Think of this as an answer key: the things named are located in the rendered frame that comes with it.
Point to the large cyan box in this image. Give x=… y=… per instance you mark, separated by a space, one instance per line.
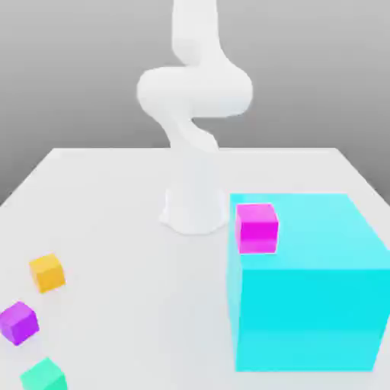
x=310 y=317

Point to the small purple cube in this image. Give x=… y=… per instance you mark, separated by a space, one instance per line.
x=19 y=324

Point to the small magenta cube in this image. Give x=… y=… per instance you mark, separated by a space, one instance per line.
x=257 y=228

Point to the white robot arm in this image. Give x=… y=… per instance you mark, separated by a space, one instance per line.
x=195 y=91

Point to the small yellow cube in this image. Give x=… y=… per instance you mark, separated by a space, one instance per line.
x=48 y=274

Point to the small green cube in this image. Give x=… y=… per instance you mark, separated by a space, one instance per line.
x=44 y=376

